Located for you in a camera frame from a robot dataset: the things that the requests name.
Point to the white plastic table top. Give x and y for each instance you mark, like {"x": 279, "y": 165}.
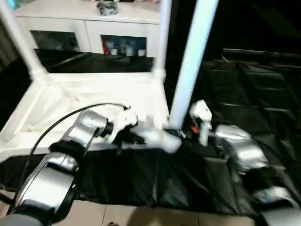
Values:
{"x": 82, "y": 94}

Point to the white plastic table leg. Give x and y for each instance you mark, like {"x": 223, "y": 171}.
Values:
{"x": 163, "y": 35}
{"x": 21, "y": 40}
{"x": 192, "y": 58}

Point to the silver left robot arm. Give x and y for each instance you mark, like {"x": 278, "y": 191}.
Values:
{"x": 77, "y": 136}

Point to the black table mat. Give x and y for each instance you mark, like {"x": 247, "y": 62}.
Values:
{"x": 164, "y": 179}

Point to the red bottle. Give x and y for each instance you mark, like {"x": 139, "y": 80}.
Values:
{"x": 107, "y": 47}

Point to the black box with tan label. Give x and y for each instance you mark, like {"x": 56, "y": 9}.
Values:
{"x": 192, "y": 30}

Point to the dark long bar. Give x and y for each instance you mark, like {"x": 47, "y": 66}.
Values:
{"x": 263, "y": 53}

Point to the white glass-door cabinet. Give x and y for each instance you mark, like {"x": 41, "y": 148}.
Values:
{"x": 82, "y": 21}

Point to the dark bundle on cabinet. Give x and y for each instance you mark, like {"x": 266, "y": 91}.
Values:
{"x": 107, "y": 7}

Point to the grey curtain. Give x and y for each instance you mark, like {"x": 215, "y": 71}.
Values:
{"x": 7, "y": 47}

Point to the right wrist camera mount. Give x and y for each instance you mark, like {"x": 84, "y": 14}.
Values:
{"x": 201, "y": 113}

